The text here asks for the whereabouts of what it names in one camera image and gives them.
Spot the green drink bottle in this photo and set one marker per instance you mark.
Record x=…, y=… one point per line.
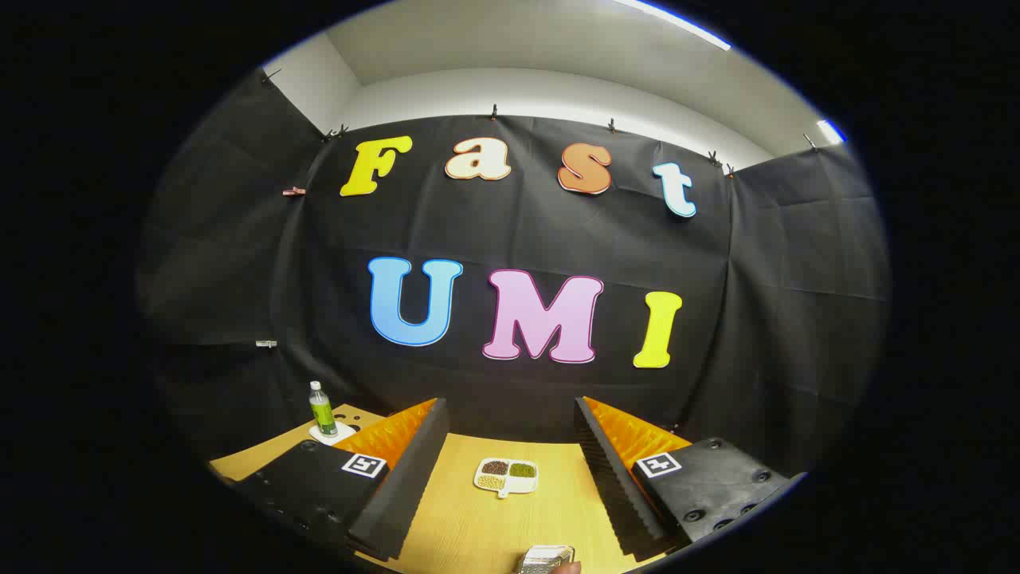
x=323, y=414

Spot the metal cutlery drainer basket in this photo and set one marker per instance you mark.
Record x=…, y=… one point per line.
x=542, y=558

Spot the white divided bean tray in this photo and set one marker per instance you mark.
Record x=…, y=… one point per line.
x=506, y=478

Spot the white square coaster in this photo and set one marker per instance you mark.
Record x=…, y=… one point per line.
x=344, y=434

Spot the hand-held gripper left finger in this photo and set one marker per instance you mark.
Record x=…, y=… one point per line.
x=406, y=478

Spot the ceiling light strip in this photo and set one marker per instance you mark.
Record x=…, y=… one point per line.
x=830, y=131

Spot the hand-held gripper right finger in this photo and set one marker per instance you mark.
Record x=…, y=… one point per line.
x=613, y=486

